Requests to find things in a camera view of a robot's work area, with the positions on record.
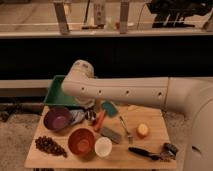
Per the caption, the bunch of dark grapes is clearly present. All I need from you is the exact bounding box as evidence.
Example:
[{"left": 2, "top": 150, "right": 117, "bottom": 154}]
[{"left": 35, "top": 136, "right": 68, "bottom": 158}]

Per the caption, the yellow orange fruit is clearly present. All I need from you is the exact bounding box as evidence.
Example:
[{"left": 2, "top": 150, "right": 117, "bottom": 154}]
[{"left": 136, "top": 123, "right": 149, "bottom": 138}]

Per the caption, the orange carrot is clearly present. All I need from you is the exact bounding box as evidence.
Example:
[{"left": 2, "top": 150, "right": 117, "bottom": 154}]
[{"left": 94, "top": 110, "right": 106, "bottom": 132}]

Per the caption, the grey rectangular block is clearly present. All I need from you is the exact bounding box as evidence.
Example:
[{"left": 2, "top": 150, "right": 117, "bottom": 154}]
[{"left": 100, "top": 127, "right": 121, "bottom": 144}]

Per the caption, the purple bowl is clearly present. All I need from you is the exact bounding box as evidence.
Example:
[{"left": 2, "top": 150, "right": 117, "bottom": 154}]
[{"left": 43, "top": 106, "right": 73, "bottom": 131}]

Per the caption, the teal sponge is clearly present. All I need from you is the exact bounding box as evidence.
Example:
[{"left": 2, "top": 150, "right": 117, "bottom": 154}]
[{"left": 101, "top": 101, "right": 118, "bottom": 117}]

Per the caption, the green plastic tray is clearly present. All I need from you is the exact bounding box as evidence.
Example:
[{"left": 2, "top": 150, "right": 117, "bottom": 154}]
[{"left": 44, "top": 75, "right": 80, "bottom": 108}]

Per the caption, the grey towel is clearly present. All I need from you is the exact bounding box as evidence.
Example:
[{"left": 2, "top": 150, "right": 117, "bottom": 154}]
[{"left": 70, "top": 110, "right": 85, "bottom": 126}]

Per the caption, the white cup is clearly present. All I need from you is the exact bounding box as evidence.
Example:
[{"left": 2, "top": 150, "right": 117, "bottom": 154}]
[{"left": 94, "top": 137, "right": 112, "bottom": 157}]

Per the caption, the black handled brush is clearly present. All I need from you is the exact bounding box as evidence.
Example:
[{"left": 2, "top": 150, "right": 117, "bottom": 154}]
[{"left": 128, "top": 147, "right": 170, "bottom": 162}]

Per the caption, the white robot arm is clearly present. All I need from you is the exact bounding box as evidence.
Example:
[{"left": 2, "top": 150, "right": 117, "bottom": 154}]
[{"left": 62, "top": 60, "right": 213, "bottom": 171}]

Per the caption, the orange bowl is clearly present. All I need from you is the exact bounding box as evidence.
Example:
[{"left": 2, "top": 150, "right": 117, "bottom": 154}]
[{"left": 68, "top": 128, "right": 95, "bottom": 156}]

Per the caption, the small metal cup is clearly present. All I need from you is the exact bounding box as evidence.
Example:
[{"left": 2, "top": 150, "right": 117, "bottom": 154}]
[{"left": 85, "top": 110, "right": 96, "bottom": 123}]

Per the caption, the small dark block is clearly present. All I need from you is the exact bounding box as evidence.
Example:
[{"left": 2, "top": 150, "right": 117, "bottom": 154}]
[{"left": 163, "top": 143, "right": 178, "bottom": 155}]

